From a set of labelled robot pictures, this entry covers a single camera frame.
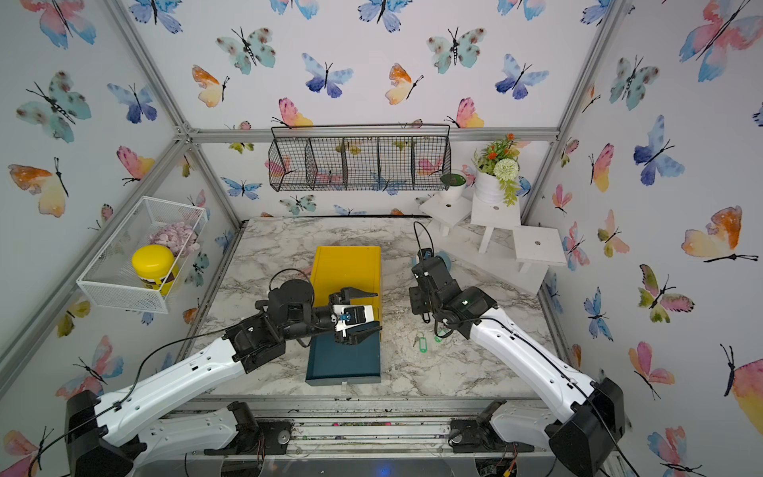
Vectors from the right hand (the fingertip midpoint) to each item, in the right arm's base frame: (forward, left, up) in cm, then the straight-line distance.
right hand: (423, 287), depth 77 cm
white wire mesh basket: (-10, +67, +13) cm, 69 cm away
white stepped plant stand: (+29, -23, -12) cm, 39 cm away
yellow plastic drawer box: (+5, +17, +1) cm, 18 cm away
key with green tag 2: (-5, -6, -21) cm, 23 cm away
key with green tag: (-6, -2, -22) cm, 23 cm away
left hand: (-10, +11, +8) cm, 16 cm away
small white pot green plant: (+40, -10, +1) cm, 42 cm away
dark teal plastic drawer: (-16, +23, -13) cm, 31 cm away
